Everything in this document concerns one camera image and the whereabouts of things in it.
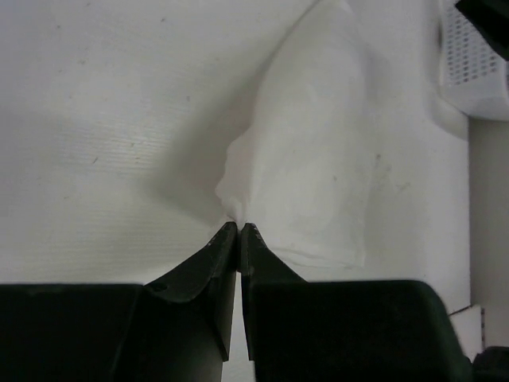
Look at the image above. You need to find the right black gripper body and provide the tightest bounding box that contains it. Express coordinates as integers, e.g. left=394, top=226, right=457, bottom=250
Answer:
left=455, top=0, right=509, bottom=61

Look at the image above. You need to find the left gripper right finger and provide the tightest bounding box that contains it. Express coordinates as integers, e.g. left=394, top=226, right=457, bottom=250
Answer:
left=239, top=224, right=473, bottom=381

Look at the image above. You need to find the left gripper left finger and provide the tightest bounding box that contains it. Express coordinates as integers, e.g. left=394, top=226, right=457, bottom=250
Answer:
left=1, top=222, right=238, bottom=381

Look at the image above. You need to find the white tank top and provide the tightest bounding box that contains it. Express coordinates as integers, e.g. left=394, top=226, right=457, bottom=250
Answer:
left=216, top=1, right=375, bottom=267

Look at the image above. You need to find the white plastic basket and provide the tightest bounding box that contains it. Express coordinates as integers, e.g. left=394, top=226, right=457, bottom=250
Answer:
left=438, top=1, right=508, bottom=122

